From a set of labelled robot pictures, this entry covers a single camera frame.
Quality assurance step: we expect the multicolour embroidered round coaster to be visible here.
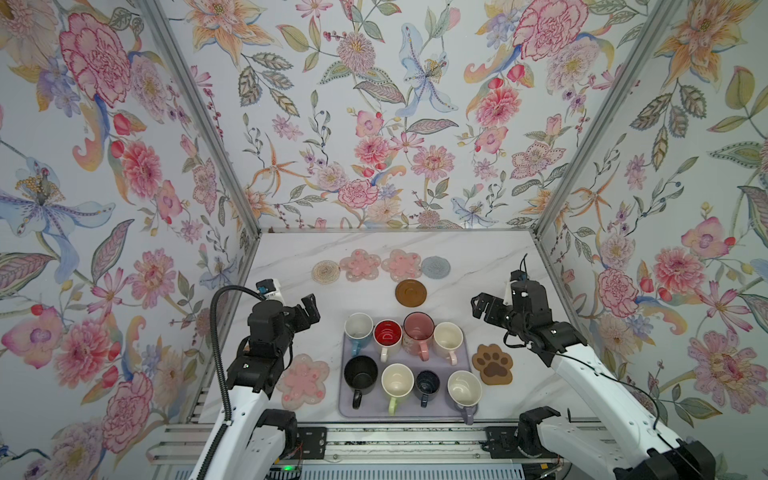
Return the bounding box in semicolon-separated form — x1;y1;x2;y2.
311;260;341;285

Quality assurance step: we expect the brown paw cork coaster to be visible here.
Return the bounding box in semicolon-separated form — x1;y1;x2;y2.
471;344;513;386

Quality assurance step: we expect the pink flower coaster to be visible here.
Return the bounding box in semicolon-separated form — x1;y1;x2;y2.
276;354;330;411
339;249;381;282
381;249;422;282

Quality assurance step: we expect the grey blue woven coaster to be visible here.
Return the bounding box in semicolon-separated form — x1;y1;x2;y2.
421;256;451;280

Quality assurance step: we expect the brown round wooden coaster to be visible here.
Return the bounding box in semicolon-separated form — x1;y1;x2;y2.
395;279;428;308

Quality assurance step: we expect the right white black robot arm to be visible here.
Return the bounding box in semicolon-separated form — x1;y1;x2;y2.
471;271;716;479

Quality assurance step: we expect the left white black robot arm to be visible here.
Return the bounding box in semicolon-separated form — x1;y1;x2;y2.
191;285;321;479

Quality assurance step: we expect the pink flower coaster front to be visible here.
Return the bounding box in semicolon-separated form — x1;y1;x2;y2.
276;354;330;411

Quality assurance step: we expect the blue mug white inside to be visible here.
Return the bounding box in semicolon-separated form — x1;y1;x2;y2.
344;313;374;357

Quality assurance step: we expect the pink tall mug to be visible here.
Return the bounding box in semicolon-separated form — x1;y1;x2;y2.
402;312;435;362

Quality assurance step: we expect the red inside white mug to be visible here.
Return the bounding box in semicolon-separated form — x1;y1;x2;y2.
373;319;403;363

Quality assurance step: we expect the black mug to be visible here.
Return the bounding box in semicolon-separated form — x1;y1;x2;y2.
343;355;379;410

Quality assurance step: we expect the small dark blue mug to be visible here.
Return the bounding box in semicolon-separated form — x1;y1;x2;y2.
413;370;441;409

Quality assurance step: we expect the lavender serving tray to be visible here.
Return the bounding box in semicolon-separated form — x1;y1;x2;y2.
338;335;471;423

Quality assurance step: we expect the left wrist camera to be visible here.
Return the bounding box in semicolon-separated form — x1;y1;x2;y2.
256;279;285;305

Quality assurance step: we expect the cream mug pink handle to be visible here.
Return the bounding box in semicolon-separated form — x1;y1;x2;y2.
433;322;464;366

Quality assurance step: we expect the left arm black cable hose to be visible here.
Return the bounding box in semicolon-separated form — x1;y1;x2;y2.
194;284;265;480

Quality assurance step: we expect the cream mug purple handle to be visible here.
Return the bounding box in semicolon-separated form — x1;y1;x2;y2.
446;370;483;425

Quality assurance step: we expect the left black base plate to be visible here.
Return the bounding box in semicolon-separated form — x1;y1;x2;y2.
242;425;329;461

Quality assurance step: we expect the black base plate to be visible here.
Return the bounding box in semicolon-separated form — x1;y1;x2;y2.
242;425;329;461
481;425;562;462

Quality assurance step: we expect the cream mug green handle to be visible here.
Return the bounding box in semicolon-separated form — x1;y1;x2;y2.
381;363;415;416

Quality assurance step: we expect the aluminium mounting rail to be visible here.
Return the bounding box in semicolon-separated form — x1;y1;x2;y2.
147;422;563;466

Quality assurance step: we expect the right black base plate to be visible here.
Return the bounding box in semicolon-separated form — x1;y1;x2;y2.
481;425;562;462

